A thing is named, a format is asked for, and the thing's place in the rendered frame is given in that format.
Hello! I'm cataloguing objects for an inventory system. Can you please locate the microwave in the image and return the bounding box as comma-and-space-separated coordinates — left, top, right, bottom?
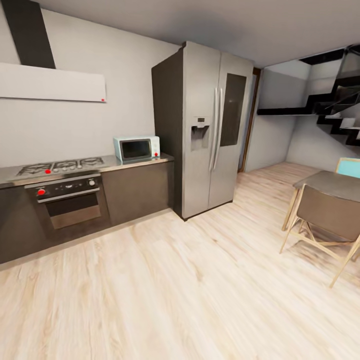
113, 134, 161, 162

